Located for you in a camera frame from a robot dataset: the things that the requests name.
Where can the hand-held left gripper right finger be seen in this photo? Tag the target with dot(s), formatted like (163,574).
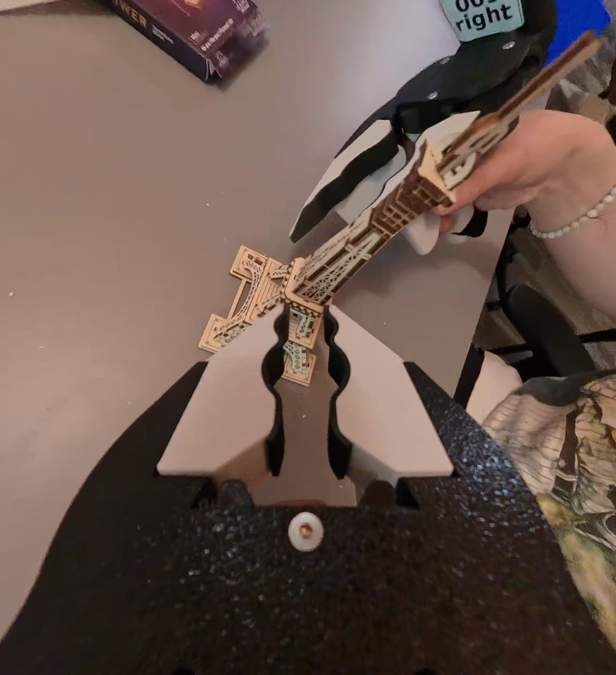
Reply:
(397,422)

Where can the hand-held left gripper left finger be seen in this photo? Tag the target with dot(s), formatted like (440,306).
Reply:
(218,422)

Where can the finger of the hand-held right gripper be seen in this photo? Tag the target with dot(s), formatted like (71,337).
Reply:
(353,211)
(334,168)

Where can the wooden tower model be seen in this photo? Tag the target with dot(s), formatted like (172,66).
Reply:
(350,258)

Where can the grey desk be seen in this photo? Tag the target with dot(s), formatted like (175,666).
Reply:
(102,211)

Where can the black office chair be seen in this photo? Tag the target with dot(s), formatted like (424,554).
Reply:
(550,327)

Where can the purple puzzle box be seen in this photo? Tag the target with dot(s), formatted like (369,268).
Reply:
(192,31)

